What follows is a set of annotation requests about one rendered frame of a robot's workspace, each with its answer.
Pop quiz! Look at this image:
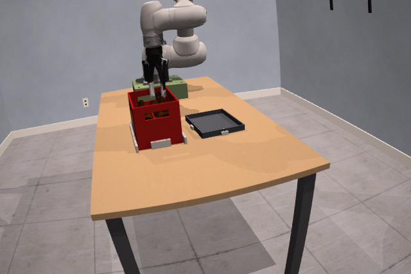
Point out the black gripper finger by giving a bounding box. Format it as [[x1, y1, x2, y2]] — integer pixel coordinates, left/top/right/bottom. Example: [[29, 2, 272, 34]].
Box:
[[142, 60, 155, 97], [153, 58, 169, 97]]

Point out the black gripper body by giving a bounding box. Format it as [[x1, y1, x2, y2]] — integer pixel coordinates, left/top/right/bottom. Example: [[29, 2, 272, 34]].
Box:
[[146, 46, 163, 67]]

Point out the red bottle crate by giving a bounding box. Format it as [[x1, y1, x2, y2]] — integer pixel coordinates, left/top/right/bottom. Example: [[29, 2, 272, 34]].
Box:
[[128, 86, 183, 151]]

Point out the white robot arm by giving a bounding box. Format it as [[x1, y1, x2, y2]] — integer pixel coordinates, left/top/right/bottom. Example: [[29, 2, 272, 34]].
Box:
[[140, 0, 207, 69]]

